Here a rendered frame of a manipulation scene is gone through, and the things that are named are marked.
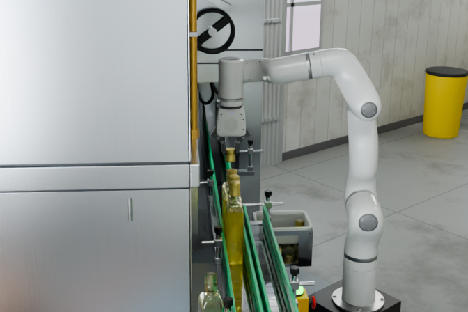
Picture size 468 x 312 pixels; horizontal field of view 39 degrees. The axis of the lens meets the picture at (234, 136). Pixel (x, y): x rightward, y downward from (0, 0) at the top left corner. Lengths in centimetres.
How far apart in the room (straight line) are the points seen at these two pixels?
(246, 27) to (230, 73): 102
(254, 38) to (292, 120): 329
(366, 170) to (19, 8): 128
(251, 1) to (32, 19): 175
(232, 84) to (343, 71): 36
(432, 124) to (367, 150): 525
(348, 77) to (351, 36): 466
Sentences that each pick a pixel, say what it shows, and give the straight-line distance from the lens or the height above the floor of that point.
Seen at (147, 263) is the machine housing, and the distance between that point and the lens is 174.
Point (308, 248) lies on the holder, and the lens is 268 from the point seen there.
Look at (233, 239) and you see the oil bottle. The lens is 222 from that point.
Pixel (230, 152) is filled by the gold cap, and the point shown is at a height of 138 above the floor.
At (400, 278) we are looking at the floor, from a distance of 449.
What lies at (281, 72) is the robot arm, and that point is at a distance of 220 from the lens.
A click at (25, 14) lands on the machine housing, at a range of 159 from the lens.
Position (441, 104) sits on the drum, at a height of 38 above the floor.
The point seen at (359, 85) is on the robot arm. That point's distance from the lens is 220.
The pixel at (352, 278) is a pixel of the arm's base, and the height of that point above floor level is 93.
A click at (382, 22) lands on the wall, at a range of 723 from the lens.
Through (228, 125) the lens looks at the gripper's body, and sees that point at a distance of 226.
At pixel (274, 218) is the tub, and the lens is 277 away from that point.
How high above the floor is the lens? 211
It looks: 17 degrees down
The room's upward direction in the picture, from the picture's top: 1 degrees clockwise
